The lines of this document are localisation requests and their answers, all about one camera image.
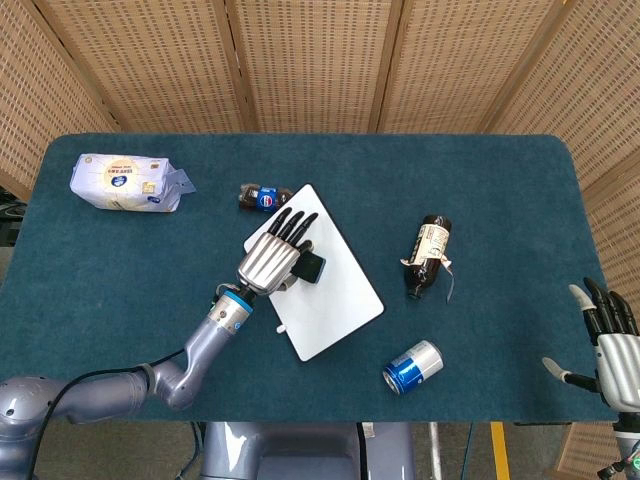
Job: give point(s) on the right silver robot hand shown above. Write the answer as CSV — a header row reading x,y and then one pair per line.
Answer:
x,y
620,365

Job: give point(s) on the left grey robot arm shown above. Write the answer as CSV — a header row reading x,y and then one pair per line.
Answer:
x,y
210,340

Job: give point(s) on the grey robot torso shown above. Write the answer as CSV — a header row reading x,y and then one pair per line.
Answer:
x,y
300,455

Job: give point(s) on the blue and silver can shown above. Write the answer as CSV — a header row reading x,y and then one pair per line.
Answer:
x,y
415,365

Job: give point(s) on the small Pepsi cola bottle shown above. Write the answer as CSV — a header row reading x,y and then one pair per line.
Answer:
x,y
265,198

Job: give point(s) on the woven wicker folding screen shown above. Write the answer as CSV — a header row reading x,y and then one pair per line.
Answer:
x,y
320,60

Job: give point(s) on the white plastic board stand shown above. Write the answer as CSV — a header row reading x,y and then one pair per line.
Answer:
x,y
280,328

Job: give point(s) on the black whiteboard eraser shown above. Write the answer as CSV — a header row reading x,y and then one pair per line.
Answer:
x,y
311,267

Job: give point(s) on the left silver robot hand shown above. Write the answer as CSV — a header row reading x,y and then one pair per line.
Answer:
x,y
267,262

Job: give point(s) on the white snack bag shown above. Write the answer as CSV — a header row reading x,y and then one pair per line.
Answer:
x,y
120,180

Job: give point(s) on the teal felt table cover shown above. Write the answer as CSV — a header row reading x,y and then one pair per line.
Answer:
x,y
150,300

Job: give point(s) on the dark glass bottle with label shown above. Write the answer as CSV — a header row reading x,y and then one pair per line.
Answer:
x,y
449,290

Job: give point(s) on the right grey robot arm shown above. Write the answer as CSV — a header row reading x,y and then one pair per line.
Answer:
x,y
627,440

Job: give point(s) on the silver metal table leg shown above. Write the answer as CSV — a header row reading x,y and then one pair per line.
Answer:
x,y
435,450

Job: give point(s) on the brown bottle with white label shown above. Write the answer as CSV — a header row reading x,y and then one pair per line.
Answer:
x,y
425,270

